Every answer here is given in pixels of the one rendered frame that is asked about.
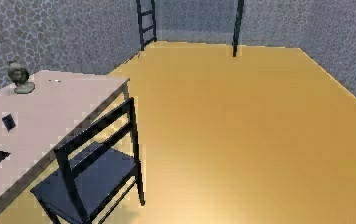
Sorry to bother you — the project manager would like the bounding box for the black wooden chair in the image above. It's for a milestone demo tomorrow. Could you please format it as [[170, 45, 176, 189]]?
[[30, 96, 146, 224]]

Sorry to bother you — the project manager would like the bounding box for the small black phone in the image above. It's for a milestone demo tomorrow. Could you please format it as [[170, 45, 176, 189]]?
[[1, 113, 17, 133]]

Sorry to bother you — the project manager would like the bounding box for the pale pink table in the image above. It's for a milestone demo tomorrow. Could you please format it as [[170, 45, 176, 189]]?
[[0, 70, 131, 224]]

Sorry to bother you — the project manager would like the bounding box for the black ladder shelf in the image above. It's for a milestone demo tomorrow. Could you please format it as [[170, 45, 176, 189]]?
[[135, 0, 246, 58]]

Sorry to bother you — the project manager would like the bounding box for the grey bust statue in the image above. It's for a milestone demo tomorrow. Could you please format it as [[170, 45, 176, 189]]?
[[7, 61, 36, 95]]

